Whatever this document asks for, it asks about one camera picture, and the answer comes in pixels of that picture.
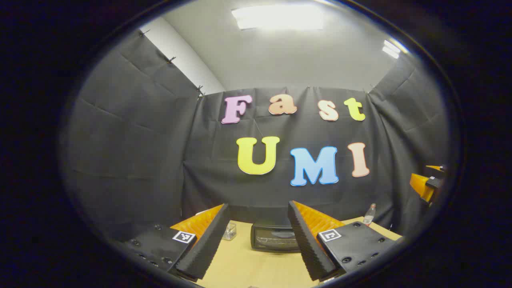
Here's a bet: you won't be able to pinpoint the large ceiling light panel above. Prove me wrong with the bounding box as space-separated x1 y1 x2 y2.
232 5 324 31

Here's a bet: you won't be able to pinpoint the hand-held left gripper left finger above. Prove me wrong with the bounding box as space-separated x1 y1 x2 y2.
120 203 232 280

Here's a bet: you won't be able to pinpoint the small ceiling light panel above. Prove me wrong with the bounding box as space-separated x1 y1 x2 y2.
382 39 401 60

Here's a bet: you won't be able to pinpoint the clear plastic water bottle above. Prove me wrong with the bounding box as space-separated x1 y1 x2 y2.
363 203 377 227

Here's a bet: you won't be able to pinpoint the black backdrop cloth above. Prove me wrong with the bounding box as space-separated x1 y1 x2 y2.
60 30 452 240

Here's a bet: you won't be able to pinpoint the black electric oven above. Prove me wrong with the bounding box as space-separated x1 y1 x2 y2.
251 219 301 253

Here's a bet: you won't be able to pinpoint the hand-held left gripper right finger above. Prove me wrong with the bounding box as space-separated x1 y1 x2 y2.
287 200 402 282

